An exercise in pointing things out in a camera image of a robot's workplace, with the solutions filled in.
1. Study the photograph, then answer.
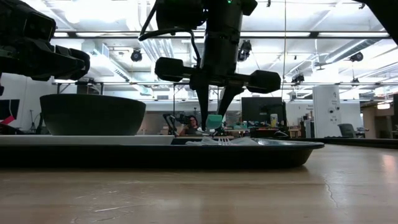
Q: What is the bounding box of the thin hanging cable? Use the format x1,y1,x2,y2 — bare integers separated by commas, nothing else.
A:
280,0,288,99

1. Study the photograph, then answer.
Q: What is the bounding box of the black plastic tray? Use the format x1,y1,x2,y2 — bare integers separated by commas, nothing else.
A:
0,138,325,170

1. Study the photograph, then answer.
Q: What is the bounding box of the grey cloth napkin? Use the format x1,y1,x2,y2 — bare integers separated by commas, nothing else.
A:
185,136,262,146

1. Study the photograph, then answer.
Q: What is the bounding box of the black screen with red mark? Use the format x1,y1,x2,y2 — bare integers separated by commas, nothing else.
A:
0,98,21,126

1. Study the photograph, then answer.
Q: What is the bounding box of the black ceiling spot lamp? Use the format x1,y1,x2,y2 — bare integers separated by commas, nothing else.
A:
290,73,306,85
130,49,144,63
349,51,364,63

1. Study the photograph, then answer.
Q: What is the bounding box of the spoon with teal handle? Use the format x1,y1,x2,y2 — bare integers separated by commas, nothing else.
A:
205,114,224,131

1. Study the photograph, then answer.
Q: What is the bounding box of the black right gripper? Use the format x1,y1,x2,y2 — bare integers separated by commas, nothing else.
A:
154,30,281,131

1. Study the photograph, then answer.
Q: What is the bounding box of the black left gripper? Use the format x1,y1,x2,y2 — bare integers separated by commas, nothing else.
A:
0,37,91,82

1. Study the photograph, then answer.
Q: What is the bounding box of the black computer monitor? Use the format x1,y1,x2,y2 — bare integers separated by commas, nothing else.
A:
241,96,287,125

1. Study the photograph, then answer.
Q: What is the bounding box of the person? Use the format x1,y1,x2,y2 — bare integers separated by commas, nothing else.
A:
179,115,200,136

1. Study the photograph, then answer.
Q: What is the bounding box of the grey office chair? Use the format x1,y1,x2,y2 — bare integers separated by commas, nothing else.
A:
338,123,358,138

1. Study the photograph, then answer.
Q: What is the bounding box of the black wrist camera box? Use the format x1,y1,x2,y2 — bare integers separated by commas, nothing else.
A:
155,0,206,31
24,11,57,42

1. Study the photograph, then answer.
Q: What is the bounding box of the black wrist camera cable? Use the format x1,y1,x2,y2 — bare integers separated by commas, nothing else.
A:
138,0,202,68

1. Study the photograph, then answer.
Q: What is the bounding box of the white square pillar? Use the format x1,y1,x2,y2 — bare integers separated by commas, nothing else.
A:
312,85,342,139

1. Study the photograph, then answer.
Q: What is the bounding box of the black overhead camera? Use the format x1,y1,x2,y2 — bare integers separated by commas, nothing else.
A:
238,39,253,62

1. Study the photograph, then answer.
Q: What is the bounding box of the black bowl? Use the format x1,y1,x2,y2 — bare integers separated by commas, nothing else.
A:
39,93,147,136

